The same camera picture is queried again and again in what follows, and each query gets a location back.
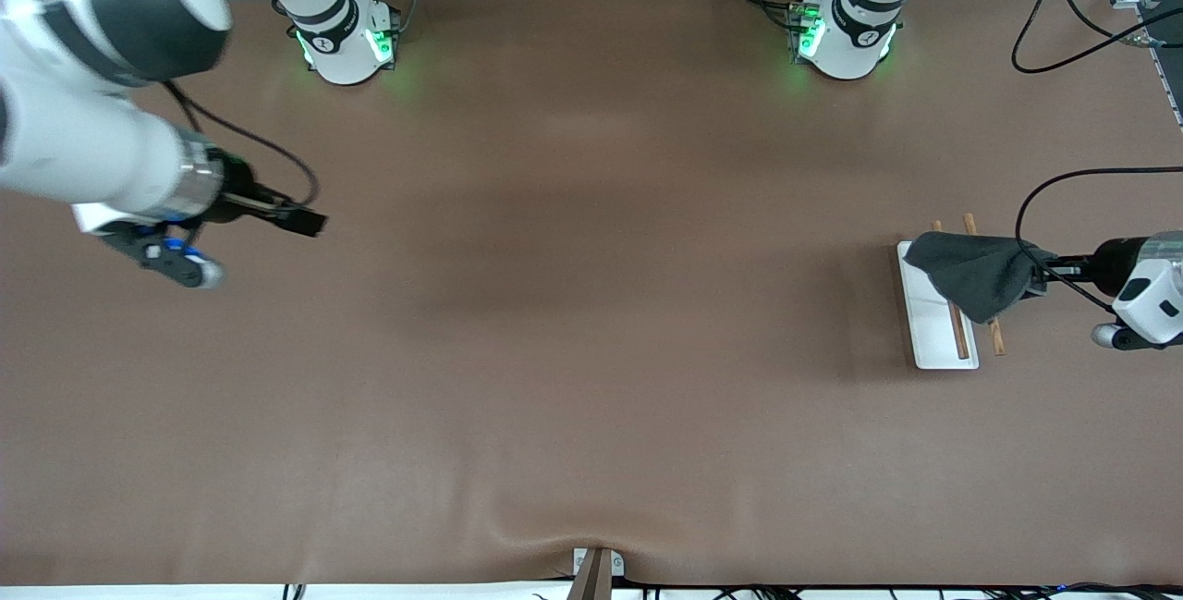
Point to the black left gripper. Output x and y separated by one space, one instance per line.
1113 265

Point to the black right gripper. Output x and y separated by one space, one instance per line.
237 194

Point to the dark grey towel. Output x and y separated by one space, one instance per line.
980 272

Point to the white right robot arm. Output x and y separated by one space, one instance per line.
92 147

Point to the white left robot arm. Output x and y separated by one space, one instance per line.
1155 304

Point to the white rack with wooden bars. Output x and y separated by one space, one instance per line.
933 341

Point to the brown table cover mat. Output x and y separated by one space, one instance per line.
591 350

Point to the metal table clamp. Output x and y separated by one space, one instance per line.
596 577

